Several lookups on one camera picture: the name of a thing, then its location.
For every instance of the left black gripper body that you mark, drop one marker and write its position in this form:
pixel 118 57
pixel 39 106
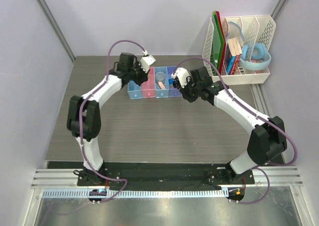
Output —
pixel 137 74

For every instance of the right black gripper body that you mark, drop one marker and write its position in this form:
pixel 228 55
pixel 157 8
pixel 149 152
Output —
pixel 191 90

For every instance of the light blue drawer box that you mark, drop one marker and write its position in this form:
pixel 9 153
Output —
pixel 134 91

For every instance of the pink drawer box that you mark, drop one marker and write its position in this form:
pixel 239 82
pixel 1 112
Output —
pixel 148 87

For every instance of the clear tape roll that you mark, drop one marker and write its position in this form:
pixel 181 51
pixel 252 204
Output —
pixel 160 76

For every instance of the purple drawer box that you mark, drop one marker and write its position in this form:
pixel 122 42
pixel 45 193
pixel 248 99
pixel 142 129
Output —
pixel 174 92

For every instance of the blue glue stick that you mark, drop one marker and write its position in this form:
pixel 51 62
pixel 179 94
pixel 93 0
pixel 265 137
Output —
pixel 170 81

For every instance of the pink eraser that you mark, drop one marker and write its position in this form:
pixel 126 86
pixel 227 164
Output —
pixel 161 85

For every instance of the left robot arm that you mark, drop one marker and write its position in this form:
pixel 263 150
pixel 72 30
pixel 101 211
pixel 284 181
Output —
pixel 84 117

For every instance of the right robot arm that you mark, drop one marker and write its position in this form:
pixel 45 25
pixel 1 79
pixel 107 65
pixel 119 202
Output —
pixel 266 140

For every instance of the books stack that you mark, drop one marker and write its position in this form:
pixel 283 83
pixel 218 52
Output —
pixel 233 54

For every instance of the green folder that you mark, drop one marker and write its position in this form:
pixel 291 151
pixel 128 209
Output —
pixel 216 50

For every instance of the white file organizer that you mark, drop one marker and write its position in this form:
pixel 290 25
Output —
pixel 256 29

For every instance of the blue headphones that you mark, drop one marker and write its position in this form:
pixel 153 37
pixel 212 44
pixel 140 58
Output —
pixel 260 58

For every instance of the red folder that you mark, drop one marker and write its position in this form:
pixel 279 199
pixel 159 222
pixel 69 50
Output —
pixel 223 41

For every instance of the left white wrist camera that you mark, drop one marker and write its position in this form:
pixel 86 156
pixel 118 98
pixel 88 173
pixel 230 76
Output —
pixel 146 62

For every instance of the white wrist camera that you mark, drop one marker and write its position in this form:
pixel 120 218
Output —
pixel 180 78
pixel 146 62

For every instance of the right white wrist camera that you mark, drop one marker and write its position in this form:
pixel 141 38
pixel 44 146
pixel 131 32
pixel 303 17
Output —
pixel 180 78

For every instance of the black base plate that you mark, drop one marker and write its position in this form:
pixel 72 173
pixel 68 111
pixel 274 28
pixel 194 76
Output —
pixel 156 176

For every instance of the white cable duct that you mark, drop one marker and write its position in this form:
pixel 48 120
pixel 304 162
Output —
pixel 100 193

